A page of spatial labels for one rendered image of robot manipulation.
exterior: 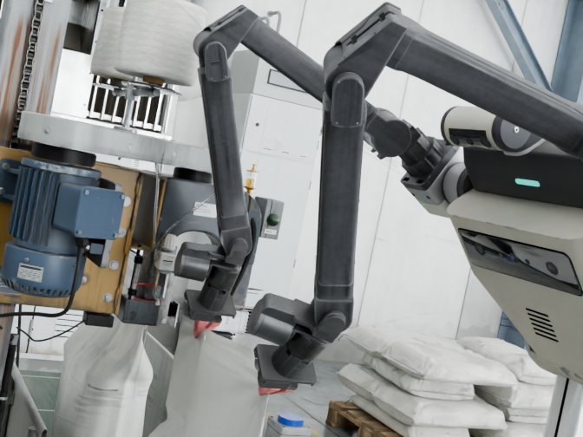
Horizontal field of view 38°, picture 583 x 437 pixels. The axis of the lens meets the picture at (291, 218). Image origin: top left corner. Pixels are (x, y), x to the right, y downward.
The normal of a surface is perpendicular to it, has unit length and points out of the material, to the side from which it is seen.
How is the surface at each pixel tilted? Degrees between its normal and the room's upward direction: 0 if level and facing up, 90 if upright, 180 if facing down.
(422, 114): 90
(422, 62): 124
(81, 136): 90
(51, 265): 91
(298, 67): 108
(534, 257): 130
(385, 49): 119
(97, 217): 90
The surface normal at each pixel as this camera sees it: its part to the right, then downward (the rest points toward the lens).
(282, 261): 0.43, 0.13
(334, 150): -0.04, 0.56
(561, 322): -0.80, 0.51
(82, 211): 0.76, 0.18
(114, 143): 0.88, 0.20
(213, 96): 0.19, 0.44
